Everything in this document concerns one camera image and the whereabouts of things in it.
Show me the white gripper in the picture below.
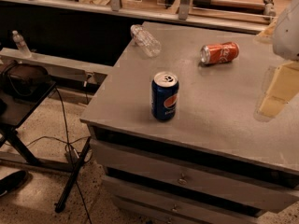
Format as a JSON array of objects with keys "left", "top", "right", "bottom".
[{"left": 254, "top": 0, "right": 299, "bottom": 121}]

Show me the blue pepsi can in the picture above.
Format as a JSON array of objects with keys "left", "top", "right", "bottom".
[{"left": 151, "top": 71, "right": 179, "bottom": 121}]

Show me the orange soda can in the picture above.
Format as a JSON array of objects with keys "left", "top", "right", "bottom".
[{"left": 200, "top": 42, "right": 239, "bottom": 66}]

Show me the grey drawer cabinet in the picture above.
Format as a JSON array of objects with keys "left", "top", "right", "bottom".
[{"left": 81, "top": 23, "right": 299, "bottom": 224}]

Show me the clear plastic bottle lying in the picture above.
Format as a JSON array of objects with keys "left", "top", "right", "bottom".
[{"left": 130, "top": 24, "right": 162, "bottom": 58}]

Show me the grey ledge shelf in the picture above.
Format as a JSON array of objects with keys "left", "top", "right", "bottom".
[{"left": 0, "top": 48, "right": 112, "bottom": 84}]

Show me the small clear bottle upright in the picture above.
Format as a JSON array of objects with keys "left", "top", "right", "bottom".
[{"left": 12, "top": 30, "right": 32, "bottom": 58}]

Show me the dark bag on table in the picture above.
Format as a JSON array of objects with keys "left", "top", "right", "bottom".
[{"left": 0, "top": 61, "right": 51, "bottom": 99}]

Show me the black side table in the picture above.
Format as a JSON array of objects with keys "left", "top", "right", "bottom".
[{"left": 0, "top": 81, "right": 91, "bottom": 213}]

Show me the black shoe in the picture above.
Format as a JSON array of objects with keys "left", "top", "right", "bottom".
[{"left": 0, "top": 170, "right": 28, "bottom": 197}]

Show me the black cable on floor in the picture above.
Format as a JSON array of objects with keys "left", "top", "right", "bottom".
[{"left": 24, "top": 87, "right": 93, "bottom": 224}]

